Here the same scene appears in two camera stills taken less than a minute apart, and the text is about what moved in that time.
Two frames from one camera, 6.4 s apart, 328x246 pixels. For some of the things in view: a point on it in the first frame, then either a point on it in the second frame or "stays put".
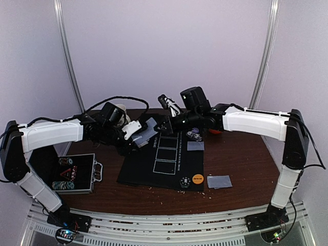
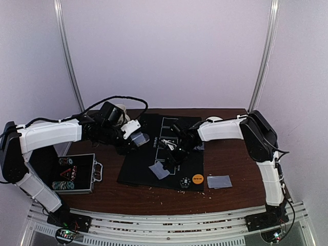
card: x=212 y=182 stays put
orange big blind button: x=198 y=179 stays put
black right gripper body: x=168 y=125 -> x=175 y=156
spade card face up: x=146 y=134 -> x=158 y=168
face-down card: x=195 y=145 stays put
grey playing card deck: x=141 y=140 stays put
